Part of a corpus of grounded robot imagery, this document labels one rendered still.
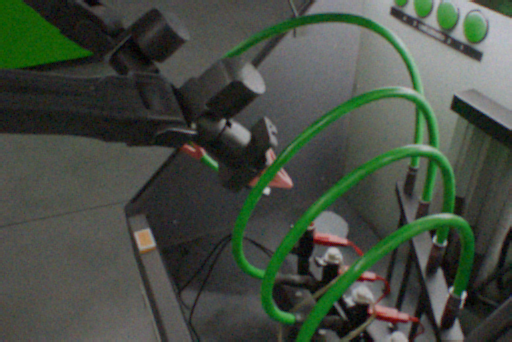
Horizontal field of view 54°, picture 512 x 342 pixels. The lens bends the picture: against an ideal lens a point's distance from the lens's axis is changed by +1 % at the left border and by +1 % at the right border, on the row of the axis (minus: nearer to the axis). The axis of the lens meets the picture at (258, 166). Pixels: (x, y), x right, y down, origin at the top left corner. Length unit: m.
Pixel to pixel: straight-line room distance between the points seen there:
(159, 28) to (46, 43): 3.25
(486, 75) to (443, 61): 0.09
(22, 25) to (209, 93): 3.39
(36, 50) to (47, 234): 1.79
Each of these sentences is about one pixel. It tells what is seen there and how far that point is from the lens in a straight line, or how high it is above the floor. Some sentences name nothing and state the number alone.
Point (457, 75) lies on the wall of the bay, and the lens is 0.88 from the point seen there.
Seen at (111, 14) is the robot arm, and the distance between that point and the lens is 0.82.
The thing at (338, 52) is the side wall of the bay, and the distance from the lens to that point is 1.07.
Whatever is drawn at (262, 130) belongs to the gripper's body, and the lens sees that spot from 0.68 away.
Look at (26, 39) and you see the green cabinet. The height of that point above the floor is 0.28.
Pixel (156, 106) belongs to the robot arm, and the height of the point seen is 1.38.
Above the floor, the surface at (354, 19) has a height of 1.42.
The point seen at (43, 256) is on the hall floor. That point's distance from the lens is 2.47.
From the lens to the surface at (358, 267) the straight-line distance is 0.52.
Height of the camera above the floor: 1.66
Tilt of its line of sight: 37 degrees down
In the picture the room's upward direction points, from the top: straight up
